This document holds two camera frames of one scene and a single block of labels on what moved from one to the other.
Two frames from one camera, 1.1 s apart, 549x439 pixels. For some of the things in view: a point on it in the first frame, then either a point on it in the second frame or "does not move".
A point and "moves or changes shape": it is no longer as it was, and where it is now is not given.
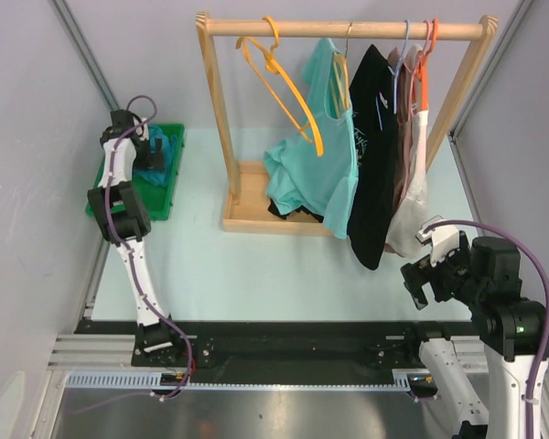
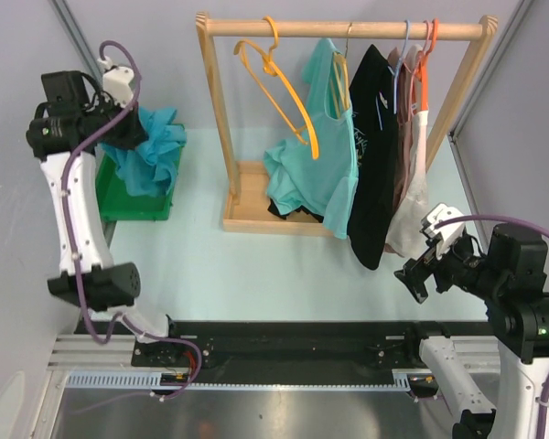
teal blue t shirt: [167, 143] moves or changes shape
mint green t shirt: [299, 179] does not move
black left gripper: [152, 161] -> [135, 132]
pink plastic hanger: [420, 56] does not move
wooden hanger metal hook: [341, 80] does not move
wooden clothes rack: [249, 206] does not move
